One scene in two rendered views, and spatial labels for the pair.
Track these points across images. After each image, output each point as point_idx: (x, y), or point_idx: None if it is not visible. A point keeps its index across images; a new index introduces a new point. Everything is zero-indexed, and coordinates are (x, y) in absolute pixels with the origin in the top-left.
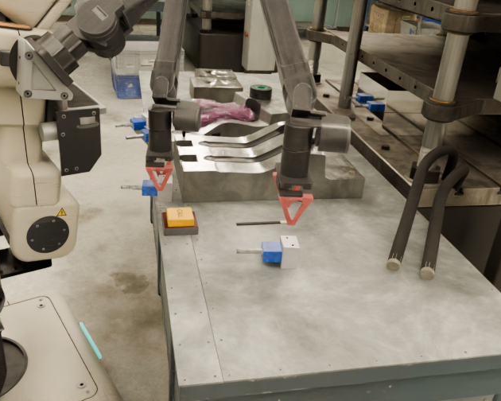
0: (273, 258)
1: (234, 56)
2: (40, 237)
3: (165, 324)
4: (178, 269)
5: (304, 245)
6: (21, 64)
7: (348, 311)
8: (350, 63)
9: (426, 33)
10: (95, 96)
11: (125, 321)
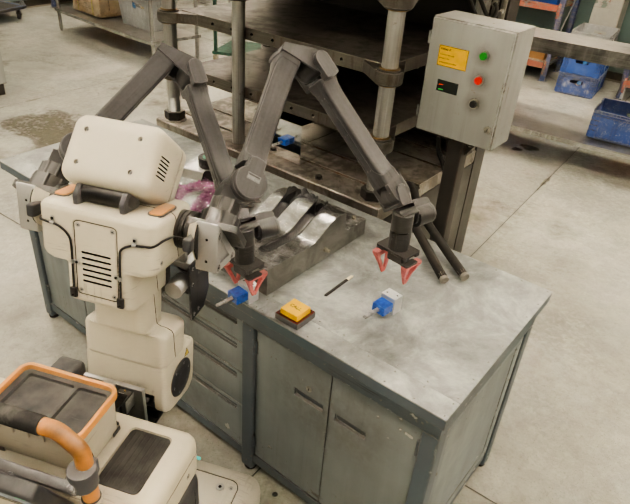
0: (388, 310)
1: None
2: (178, 382)
3: (186, 404)
4: (342, 350)
5: (382, 290)
6: (211, 245)
7: (457, 324)
8: (240, 102)
9: (154, 6)
10: None
11: None
